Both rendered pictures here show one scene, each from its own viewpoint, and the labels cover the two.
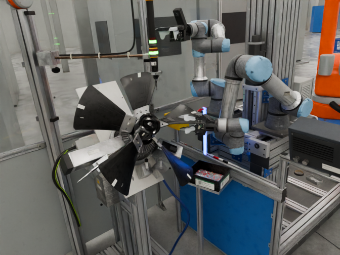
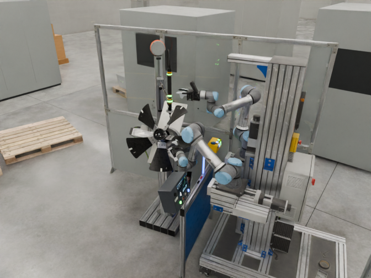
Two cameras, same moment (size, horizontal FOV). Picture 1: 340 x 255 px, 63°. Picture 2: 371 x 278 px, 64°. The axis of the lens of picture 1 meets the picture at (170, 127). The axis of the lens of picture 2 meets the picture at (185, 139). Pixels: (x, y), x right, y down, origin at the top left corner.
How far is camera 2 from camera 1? 2.37 m
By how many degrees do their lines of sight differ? 54
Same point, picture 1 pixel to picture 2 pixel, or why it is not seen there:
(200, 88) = (236, 133)
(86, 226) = not seen: hidden behind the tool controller
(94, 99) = (147, 111)
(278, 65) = (259, 144)
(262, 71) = (185, 136)
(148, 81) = (179, 113)
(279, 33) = (261, 122)
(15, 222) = not seen: hidden behind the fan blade
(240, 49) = not seen: outside the picture
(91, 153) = (141, 133)
